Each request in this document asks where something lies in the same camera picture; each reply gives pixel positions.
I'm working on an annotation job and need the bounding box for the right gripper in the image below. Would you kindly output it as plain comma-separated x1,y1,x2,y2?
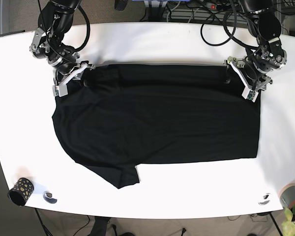
51,55,95,97

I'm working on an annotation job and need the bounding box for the table cable grommet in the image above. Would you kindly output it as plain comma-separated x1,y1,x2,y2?
43,191,58,204
258,193,271,206

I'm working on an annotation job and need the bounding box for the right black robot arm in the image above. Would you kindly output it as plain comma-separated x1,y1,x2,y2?
29,0,96,97

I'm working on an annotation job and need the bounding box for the green potted plant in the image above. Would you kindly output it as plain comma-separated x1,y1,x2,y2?
282,205,295,236

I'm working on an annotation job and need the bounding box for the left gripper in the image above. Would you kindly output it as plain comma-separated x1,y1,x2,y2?
224,56,273,102

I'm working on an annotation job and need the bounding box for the grey tape roll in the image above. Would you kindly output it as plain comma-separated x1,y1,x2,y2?
279,184,295,209

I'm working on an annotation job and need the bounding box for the right table cable grommet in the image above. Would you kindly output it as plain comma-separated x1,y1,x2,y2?
258,193,271,206

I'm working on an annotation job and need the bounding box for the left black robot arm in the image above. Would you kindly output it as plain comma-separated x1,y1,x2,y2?
200,0,287,102

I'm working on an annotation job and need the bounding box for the left table cable grommet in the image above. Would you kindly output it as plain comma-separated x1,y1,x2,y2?
43,191,58,204

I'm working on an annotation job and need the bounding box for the black gold-dotted cup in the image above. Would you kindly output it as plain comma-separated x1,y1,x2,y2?
7,177,34,207

